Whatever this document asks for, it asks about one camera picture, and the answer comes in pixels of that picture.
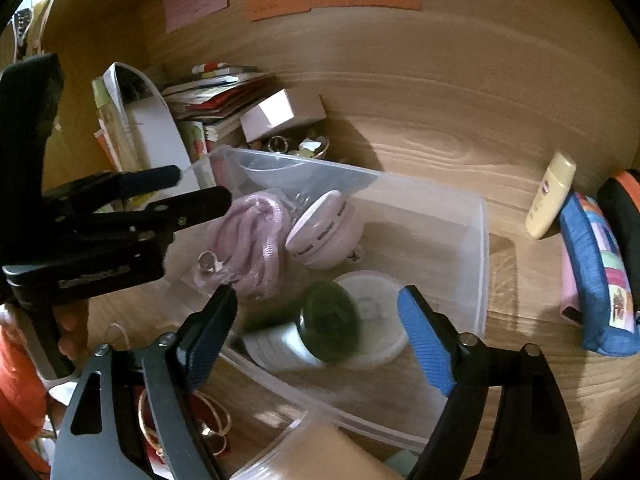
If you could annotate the fruit print booklet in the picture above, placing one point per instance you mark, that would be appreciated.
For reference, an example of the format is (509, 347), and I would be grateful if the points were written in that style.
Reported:
(192, 142)

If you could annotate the pale green object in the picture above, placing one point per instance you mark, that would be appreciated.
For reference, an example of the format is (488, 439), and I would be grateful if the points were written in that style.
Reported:
(402, 465)

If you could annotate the small white cardboard box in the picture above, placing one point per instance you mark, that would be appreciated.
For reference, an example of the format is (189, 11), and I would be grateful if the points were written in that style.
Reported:
(280, 110)

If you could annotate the stack of colourful packets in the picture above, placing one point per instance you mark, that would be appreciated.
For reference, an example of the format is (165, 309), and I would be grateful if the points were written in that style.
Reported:
(215, 95)

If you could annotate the clear plastic storage box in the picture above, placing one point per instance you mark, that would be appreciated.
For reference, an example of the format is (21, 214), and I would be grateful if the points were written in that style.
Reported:
(425, 240)

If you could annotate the pink flat case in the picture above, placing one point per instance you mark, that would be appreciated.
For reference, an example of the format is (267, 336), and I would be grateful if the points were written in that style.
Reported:
(570, 285)

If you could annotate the cream sunscreen bottle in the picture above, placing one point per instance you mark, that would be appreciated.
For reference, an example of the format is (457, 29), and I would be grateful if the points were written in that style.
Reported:
(550, 195)

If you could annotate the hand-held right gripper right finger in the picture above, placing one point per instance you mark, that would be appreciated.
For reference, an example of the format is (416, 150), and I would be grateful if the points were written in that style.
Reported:
(425, 345)

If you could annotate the white tape rolls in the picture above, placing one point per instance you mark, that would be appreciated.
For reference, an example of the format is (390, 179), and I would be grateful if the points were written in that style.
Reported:
(325, 230)

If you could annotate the person's left hand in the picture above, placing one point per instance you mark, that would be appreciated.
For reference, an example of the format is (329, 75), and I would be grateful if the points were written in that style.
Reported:
(72, 332)

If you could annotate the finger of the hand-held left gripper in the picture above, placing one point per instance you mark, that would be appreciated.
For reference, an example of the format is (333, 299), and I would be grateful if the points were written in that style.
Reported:
(195, 207)
(145, 180)

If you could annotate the thin gold bangle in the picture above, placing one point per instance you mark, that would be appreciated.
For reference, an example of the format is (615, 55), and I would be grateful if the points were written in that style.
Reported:
(222, 415)

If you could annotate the red jewelry box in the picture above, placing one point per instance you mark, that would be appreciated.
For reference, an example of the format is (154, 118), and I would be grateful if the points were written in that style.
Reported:
(202, 424)

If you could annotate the black orange round case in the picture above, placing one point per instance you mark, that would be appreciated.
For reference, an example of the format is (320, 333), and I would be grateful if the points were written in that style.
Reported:
(622, 210)

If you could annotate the white round lid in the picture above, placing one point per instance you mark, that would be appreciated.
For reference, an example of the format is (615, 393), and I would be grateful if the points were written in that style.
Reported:
(385, 310)

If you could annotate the clear round plastic tub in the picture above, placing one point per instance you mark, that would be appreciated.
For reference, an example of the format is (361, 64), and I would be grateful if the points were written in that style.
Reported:
(310, 450)

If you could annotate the glass bowl with trinkets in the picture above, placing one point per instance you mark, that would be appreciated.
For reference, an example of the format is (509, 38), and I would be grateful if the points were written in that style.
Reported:
(300, 146)

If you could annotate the white paper file box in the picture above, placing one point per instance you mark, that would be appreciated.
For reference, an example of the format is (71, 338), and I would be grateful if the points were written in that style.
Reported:
(150, 130)

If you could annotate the wooden desktop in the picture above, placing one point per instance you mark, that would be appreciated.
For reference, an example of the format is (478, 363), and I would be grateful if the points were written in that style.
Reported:
(500, 410)

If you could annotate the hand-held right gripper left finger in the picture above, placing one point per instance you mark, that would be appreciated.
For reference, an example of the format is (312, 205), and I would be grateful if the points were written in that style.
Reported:
(210, 342)

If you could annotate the blue patchwork pencil case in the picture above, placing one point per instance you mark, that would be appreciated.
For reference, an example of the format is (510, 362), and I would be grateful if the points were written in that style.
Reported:
(595, 270)

